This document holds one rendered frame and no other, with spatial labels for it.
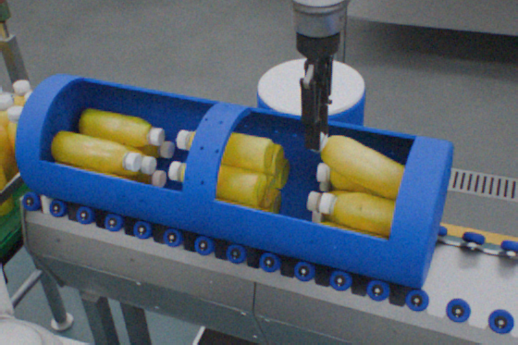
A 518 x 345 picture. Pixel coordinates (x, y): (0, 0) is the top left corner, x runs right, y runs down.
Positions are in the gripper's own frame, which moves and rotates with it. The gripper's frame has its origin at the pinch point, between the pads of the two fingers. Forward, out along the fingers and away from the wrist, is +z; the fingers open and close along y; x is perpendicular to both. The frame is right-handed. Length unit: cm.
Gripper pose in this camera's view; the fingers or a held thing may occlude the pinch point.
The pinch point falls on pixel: (316, 127)
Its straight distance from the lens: 128.7
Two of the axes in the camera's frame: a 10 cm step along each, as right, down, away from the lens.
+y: 3.8, -6.1, 7.0
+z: 0.6, 7.7, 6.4
